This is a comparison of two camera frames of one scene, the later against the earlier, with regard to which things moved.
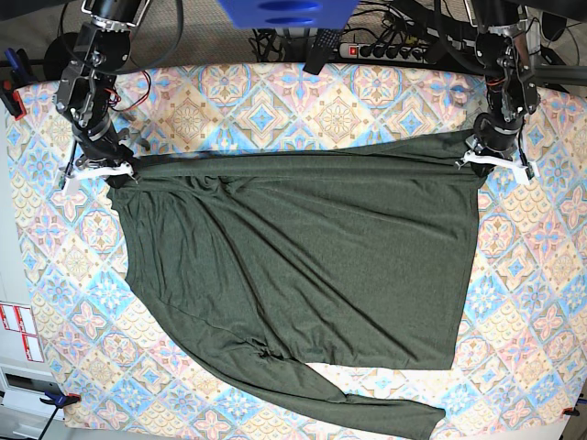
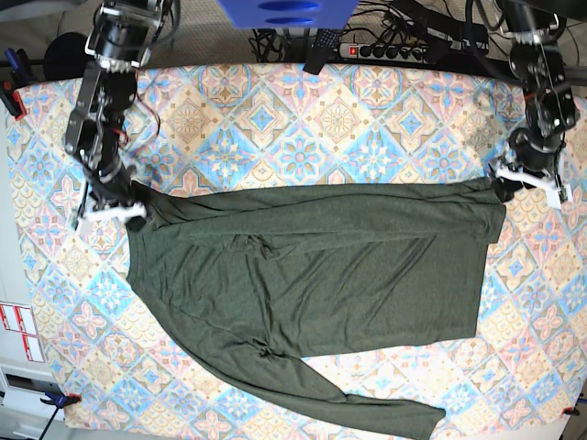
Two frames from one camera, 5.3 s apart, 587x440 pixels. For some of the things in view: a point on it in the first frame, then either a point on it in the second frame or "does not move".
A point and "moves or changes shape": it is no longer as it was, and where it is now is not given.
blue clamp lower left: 60,401 does not move
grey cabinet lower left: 23,415 does not move
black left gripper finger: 116,181 → 135,223
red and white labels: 18,318 does not move
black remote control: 324,47 does not move
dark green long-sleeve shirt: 262,263 moves or changes shape
